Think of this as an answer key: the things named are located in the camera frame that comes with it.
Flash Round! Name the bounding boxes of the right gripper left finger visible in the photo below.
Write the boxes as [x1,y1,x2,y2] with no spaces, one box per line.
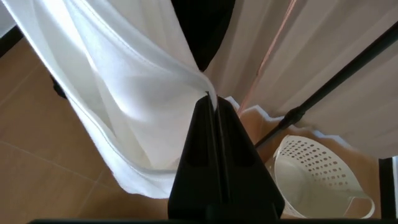
[167,95,223,219]

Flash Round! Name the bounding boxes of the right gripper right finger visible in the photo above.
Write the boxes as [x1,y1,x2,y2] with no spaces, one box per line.
[216,96,285,219]

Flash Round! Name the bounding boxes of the white garment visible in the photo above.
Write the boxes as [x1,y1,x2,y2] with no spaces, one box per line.
[1,0,218,200]

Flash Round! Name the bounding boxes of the pink clothes hanger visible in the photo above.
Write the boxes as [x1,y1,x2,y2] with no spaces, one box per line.
[238,0,298,113]

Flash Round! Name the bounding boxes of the black shorts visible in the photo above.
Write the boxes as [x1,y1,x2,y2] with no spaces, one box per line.
[170,0,236,72]

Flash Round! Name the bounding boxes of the white laundry basket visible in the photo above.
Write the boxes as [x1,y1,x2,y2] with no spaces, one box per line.
[266,134,376,219]

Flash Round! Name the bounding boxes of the beige curtain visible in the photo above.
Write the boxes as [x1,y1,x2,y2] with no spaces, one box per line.
[203,0,398,159]

